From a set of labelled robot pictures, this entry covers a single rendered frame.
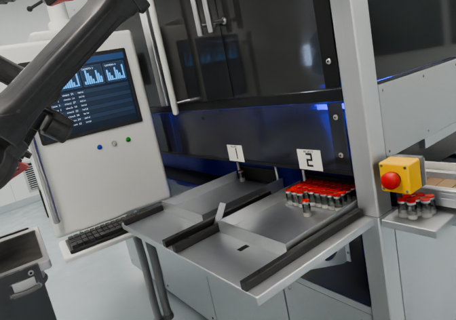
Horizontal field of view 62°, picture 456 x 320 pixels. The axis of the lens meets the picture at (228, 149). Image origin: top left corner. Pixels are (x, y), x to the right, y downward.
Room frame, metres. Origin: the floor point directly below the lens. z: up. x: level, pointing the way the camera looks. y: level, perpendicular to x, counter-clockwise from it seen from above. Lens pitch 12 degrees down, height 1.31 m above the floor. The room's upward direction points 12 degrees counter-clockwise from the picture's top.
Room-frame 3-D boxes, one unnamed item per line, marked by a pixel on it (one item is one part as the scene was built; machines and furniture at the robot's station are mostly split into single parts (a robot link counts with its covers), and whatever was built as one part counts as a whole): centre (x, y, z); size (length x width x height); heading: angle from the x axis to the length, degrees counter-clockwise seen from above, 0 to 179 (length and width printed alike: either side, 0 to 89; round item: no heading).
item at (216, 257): (1.07, 0.01, 0.87); 0.70 x 0.48 x 0.02; 35
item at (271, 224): (0.97, -0.15, 0.90); 0.34 x 0.26 x 0.04; 125
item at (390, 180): (0.81, -0.35, 0.99); 0.04 x 0.04 x 0.04; 35
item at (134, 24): (1.91, 0.39, 1.50); 0.49 x 0.01 x 0.59; 35
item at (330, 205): (1.02, -0.22, 0.91); 0.18 x 0.02 x 0.05; 35
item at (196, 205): (1.25, 0.05, 0.90); 0.34 x 0.26 x 0.04; 125
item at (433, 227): (0.84, -0.43, 0.87); 0.14 x 0.13 x 0.02; 125
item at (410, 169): (0.83, -0.39, 0.99); 0.08 x 0.07 x 0.07; 125
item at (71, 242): (1.37, 0.46, 0.82); 0.40 x 0.14 x 0.02; 119
